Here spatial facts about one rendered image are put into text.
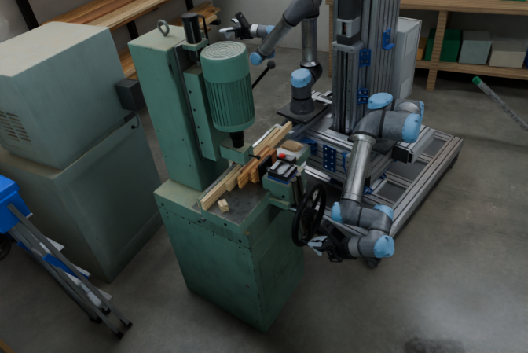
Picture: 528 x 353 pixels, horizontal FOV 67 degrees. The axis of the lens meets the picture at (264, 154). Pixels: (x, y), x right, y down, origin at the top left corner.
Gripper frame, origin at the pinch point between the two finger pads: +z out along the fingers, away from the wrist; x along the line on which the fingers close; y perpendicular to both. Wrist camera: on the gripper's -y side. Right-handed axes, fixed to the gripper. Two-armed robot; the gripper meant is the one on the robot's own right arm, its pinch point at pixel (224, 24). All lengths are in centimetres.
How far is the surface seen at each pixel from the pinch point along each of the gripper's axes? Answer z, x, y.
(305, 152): -78, -65, 26
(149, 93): -23, -93, -19
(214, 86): -59, -93, -29
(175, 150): -30, -98, 8
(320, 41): 30, 225, 142
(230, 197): -61, -106, 20
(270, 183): -76, -96, 17
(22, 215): 1, -155, -1
